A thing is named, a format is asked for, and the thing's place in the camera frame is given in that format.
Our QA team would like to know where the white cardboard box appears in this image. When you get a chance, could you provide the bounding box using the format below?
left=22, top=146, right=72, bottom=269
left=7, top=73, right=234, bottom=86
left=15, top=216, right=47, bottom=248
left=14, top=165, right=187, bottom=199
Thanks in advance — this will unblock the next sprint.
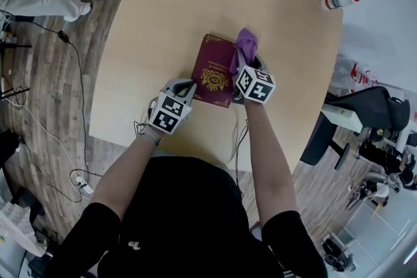
left=321, top=98, right=365, bottom=135

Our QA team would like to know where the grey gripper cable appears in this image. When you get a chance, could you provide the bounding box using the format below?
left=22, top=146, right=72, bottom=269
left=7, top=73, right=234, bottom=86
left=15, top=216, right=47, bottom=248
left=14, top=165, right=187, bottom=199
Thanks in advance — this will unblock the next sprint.
left=227, top=103, right=252, bottom=187

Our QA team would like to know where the person's left forearm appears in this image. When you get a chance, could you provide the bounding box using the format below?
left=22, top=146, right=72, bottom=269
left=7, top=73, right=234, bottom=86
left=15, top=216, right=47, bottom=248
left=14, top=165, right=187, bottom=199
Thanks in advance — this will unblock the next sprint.
left=87, top=135, right=161, bottom=226

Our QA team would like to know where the maroon hardcover book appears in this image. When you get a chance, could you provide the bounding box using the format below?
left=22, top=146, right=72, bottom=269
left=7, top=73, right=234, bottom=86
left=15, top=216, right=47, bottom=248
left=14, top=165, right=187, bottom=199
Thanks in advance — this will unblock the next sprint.
left=190, top=33, right=239, bottom=109

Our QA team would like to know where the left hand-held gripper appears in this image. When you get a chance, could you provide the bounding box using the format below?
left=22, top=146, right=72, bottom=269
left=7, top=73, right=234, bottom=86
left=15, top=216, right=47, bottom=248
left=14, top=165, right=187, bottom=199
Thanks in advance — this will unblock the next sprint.
left=147, top=77, right=198, bottom=136

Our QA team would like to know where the black office chair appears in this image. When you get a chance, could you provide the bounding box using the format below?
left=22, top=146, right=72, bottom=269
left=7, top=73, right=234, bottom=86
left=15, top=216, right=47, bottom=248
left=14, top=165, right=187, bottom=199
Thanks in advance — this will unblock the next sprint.
left=298, top=85, right=412, bottom=173

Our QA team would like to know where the person's left hand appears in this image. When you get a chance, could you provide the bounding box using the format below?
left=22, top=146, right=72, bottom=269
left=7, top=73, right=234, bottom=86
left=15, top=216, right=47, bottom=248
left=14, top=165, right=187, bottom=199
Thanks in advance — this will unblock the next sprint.
left=139, top=122, right=173, bottom=146

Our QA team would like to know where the person's black shirt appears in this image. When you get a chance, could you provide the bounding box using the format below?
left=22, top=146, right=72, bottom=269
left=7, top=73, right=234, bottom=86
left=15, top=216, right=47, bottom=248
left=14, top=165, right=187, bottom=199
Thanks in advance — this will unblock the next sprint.
left=44, top=156, right=328, bottom=278

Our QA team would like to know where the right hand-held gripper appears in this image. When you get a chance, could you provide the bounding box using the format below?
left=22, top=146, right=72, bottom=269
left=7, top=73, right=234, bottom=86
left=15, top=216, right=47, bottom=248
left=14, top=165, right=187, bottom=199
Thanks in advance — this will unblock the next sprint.
left=231, top=49, right=278, bottom=106

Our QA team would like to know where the person's right forearm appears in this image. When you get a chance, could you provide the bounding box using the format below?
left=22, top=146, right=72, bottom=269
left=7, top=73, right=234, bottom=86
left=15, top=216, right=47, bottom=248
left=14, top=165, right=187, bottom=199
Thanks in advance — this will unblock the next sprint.
left=243, top=100, right=300, bottom=229

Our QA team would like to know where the purple cloth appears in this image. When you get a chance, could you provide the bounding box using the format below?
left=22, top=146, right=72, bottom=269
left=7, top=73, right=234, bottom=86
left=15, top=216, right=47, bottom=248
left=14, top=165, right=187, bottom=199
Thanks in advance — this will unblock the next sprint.
left=228, top=27, right=260, bottom=74

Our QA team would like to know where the clear red-capped plastic bottle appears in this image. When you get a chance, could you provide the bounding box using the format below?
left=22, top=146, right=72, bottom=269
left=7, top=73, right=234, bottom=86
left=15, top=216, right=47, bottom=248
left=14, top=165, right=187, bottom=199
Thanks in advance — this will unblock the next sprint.
left=320, top=0, right=360, bottom=12

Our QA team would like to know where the white power strip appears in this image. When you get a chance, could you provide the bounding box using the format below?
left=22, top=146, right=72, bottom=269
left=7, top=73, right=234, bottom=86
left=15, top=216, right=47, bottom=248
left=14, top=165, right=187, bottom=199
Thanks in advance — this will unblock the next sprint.
left=69, top=171, right=94, bottom=197

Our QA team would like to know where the white foam board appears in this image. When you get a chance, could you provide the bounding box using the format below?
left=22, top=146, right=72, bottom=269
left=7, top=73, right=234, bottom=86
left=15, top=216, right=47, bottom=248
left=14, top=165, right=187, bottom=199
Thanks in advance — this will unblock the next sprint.
left=0, top=201, right=47, bottom=258

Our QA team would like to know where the white floor cable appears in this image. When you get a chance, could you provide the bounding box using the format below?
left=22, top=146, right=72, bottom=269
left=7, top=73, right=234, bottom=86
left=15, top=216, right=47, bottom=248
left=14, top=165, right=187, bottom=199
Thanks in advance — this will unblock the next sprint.
left=5, top=96, right=91, bottom=198

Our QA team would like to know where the black floor cable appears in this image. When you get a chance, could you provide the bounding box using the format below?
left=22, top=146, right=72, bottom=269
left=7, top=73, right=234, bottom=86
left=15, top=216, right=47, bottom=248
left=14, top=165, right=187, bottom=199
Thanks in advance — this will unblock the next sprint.
left=0, top=8, right=91, bottom=174

